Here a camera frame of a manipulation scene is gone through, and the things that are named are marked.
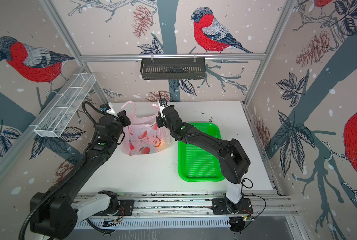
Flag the pink plastic bag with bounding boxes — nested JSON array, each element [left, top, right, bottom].
[[120, 101, 171, 156]]

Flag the green plastic basket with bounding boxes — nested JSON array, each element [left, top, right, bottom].
[[177, 122, 226, 183]]

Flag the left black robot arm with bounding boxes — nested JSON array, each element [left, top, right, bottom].
[[18, 104, 131, 240]]

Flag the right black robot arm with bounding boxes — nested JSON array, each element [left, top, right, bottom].
[[156, 102, 251, 206]]

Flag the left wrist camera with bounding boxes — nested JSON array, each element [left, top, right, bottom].
[[100, 103, 116, 116]]

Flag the black hanging wire basket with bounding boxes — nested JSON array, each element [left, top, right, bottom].
[[140, 58, 206, 80]]

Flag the white mesh wall shelf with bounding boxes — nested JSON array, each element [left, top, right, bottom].
[[34, 73, 96, 138]]

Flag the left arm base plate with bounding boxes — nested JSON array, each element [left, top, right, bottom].
[[93, 200, 134, 217]]

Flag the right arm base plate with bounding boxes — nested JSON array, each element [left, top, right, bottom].
[[210, 198, 254, 215]]

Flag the aluminium mounting rail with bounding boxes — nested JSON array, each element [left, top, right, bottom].
[[47, 191, 299, 218]]

